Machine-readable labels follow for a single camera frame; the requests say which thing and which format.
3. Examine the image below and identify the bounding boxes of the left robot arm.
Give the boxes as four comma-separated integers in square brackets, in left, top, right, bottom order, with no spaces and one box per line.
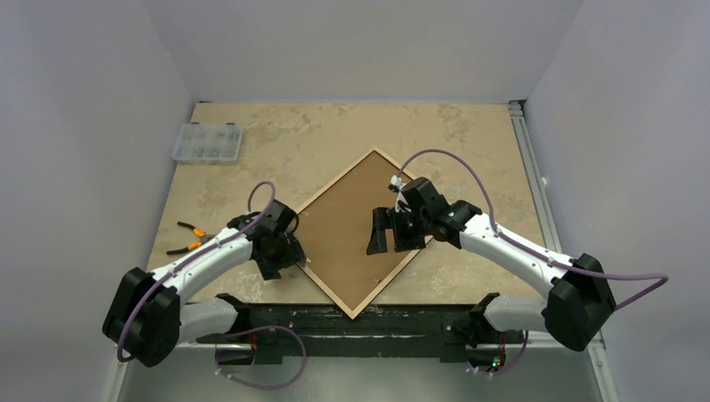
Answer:
[101,200,306,367]

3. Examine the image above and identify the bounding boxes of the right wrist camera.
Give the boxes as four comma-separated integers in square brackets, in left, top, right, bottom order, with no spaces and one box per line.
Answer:
[388,174,411,213]

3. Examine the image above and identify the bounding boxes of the brown backing board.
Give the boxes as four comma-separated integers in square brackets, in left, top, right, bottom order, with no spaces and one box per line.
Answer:
[296,151,425,313]

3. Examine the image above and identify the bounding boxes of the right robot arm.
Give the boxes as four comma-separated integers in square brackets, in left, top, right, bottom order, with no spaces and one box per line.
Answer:
[367,177,617,352]

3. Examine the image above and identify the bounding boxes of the clear plastic organizer box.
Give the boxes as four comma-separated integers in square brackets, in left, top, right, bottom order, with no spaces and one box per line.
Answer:
[172,122,244,165]

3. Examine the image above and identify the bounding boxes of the orange handled pliers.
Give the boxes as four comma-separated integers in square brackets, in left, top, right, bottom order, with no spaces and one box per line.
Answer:
[165,221,221,256]

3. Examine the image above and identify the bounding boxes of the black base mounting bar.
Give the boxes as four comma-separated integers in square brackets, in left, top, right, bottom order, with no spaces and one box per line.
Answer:
[195,303,523,365]

